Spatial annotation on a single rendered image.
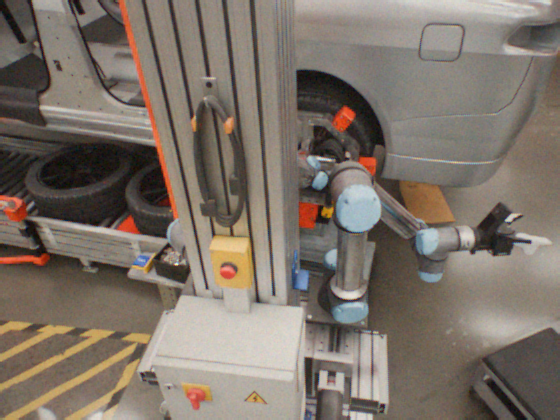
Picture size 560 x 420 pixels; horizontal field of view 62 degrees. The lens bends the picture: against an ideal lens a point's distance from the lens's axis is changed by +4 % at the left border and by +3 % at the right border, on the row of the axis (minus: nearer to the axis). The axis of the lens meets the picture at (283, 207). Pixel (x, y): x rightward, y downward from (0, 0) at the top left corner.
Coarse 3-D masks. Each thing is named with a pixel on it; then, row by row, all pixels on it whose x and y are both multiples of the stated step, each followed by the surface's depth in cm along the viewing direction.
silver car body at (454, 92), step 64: (0, 0) 315; (64, 0) 240; (320, 0) 199; (384, 0) 192; (448, 0) 186; (512, 0) 181; (0, 64) 328; (64, 64) 261; (128, 64) 341; (320, 64) 215; (384, 64) 207; (448, 64) 199; (512, 64) 193; (64, 128) 291; (128, 128) 274; (384, 128) 226; (448, 128) 217; (512, 128) 213
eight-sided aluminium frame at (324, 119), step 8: (304, 112) 226; (312, 112) 226; (304, 120) 224; (312, 120) 223; (320, 120) 222; (328, 120) 221; (328, 128) 223; (336, 136) 225; (344, 136) 224; (344, 144) 226; (352, 144) 226; (352, 152) 227; (352, 160) 231; (304, 192) 258; (312, 192) 258; (304, 200) 256; (312, 200) 255; (320, 200) 253
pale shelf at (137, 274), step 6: (144, 252) 249; (132, 270) 239; (138, 270) 239; (150, 270) 238; (132, 276) 237; (138, 276) 236; (144, 276) 235; (150, 276) 235; (156, 276) 235; (156, 282) 234; (162, 282) 233; (168, 282) 232; (174, 282) 231; (180, 288) 232
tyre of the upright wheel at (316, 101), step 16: (304, 80) 243; (320, 80) 241; (304, 96) 228; (320, 96) 227; (336, 96) 231; (352, 96) 238; (320, 112) 228; (336, 112) 226; (368, 112) 242; (352, 128) 229; (368, 128) 236; (368, 144) 233; (320, 192) 260
